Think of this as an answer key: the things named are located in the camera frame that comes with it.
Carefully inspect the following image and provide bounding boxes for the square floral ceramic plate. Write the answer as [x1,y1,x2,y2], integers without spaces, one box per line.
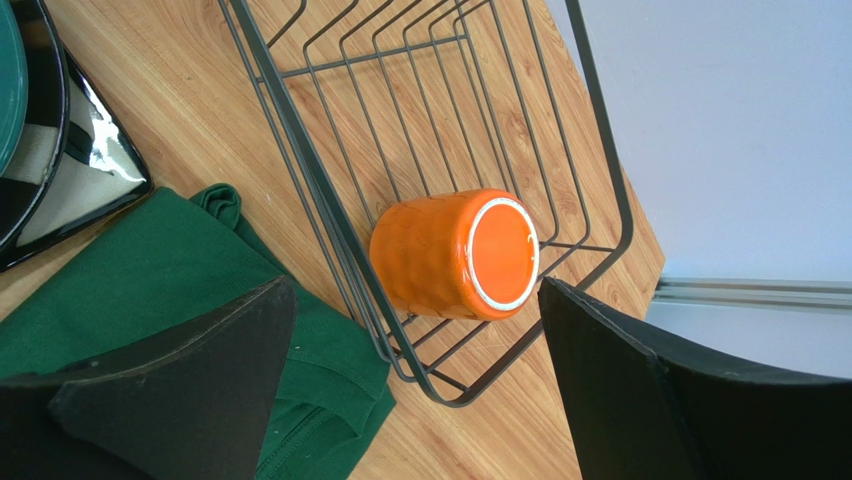
[1,53,153,272]

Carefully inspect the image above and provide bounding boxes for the grey wire dish rack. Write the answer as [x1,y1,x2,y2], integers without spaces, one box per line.
[221,1,635,408]

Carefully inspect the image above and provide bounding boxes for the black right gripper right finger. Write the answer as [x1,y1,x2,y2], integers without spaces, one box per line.
[539,277,851,479]

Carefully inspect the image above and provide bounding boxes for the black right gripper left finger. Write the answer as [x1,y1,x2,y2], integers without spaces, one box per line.
[1,277,297,479]

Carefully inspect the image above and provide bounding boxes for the folded dark green t-shirt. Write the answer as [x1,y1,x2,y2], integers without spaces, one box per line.
[1,184,395,479]

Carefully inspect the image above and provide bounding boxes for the round black rimmed plate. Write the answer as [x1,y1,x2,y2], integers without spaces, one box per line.
[1,1,70,252]

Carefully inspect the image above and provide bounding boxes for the orange ceramic mug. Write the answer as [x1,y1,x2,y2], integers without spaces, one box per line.
[369,189,540,321]

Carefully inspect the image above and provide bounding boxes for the round green rimmed plate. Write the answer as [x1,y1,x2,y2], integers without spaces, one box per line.
[1,1,28,173]

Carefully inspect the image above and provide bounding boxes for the aluminium frame post right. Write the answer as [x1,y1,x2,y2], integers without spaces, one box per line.
[654,277,851,315]

